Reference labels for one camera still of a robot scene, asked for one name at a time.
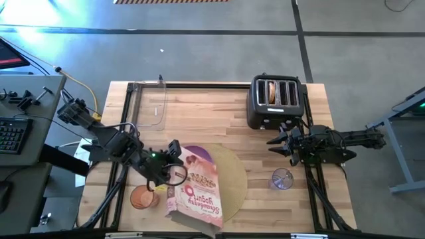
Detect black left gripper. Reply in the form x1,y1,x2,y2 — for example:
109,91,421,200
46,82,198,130
142,151,189,187

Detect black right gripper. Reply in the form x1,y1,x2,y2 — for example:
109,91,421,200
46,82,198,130
266,125,321,167

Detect clear purple drinking glass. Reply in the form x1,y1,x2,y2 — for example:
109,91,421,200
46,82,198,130
267,167,295,191

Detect pink strawberry yogurt cereal box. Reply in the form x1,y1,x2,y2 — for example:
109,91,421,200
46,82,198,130
165,145,224,230

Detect brown bagel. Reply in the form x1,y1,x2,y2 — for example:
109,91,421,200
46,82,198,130
267,80,277,105

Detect black four-slot toaster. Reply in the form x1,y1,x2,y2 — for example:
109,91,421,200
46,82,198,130
246,74,307,131

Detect orange translucent cup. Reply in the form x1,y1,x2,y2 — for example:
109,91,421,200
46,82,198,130
129,184,161,210

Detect round woven straw placemat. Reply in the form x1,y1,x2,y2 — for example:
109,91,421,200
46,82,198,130
198,142,249,224

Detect clear plastic container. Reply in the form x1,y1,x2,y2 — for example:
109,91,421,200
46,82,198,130
127,80,168,132

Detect white paper sheet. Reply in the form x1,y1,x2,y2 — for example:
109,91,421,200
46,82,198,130
72,137,98,189

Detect black padded bar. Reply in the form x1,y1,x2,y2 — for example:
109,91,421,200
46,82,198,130
39,143,91,177

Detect grey metal stand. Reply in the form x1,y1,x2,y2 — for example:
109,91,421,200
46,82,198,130
366,86,425,195

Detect grey side desk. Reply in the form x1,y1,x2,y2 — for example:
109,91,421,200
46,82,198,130
0,74,67,235

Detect black keyboard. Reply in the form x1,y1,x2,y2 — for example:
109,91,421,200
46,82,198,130
0,116,35,155

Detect black desk clamp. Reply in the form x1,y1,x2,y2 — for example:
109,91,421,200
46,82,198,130
6,86,54,112

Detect black computer mouse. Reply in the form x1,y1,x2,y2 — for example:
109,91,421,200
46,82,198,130
0,181,13,214

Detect dark screen with red stripe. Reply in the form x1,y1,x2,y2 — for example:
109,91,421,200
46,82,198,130
0,37,31,70

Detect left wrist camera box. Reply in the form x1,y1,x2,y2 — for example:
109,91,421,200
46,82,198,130
167,139,183,159

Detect silver frame bracket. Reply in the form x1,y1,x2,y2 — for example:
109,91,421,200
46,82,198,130
104,232,144,239
290,233,329,239

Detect black aluminium table frame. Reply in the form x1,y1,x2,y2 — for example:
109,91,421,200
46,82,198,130
78,81,359,235

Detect yellow cable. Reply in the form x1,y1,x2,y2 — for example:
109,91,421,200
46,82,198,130
54,66,102,121

